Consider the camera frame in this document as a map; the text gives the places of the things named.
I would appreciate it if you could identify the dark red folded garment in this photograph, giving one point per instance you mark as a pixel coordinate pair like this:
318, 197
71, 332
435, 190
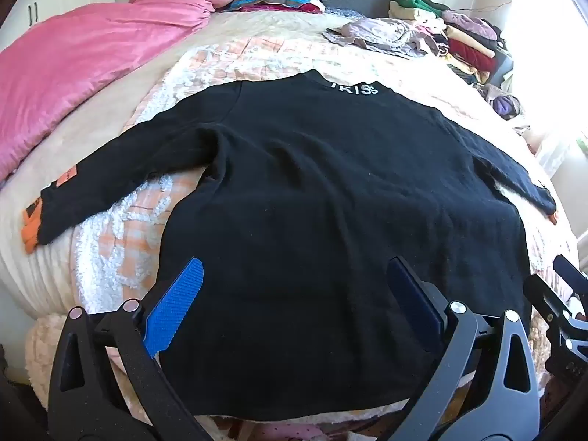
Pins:
308, 8

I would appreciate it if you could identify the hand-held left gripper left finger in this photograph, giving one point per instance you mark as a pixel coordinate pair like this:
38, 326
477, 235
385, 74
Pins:
177, 301

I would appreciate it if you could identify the lilac crumpled garment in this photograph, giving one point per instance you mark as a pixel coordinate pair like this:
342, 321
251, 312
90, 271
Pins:
381, 32

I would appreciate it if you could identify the black long-sleeved sweater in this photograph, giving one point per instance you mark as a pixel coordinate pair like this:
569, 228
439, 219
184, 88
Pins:
321, 193

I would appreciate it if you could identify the beige fuzzy blanket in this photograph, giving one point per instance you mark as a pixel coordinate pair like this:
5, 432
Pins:
36, 344

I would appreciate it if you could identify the beige bed sheet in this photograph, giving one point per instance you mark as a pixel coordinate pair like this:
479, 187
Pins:
115, 117

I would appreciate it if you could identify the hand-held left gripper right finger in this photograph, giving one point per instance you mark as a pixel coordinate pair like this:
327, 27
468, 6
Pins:
413, 298

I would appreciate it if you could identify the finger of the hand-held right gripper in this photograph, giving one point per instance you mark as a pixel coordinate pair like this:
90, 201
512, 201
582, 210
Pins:
549, 303
569, 271

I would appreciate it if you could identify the orange and white fleece blanket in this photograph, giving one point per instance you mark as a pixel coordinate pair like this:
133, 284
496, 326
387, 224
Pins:
257, 55

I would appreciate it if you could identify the pink duvet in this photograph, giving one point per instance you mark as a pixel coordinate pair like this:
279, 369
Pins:
92, 46

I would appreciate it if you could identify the pile of folded clothes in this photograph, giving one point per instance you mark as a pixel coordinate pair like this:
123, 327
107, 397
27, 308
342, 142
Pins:
468, 46

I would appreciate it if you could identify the pink dotted cloth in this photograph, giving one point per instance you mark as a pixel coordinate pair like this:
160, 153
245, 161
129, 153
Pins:
294, 434

